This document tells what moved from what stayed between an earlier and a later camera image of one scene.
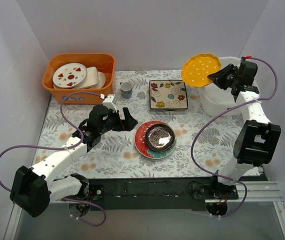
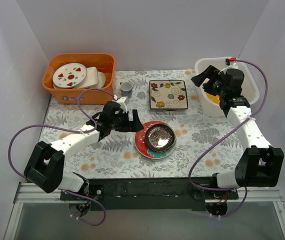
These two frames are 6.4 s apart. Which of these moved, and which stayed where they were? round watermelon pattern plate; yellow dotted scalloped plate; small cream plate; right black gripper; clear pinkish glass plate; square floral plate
Moved: right black gripper; yellow dotted scalloped plate
Stayed: clear pinkish glass plate; small cream plate; round watermelon pattern plate; square floral plate
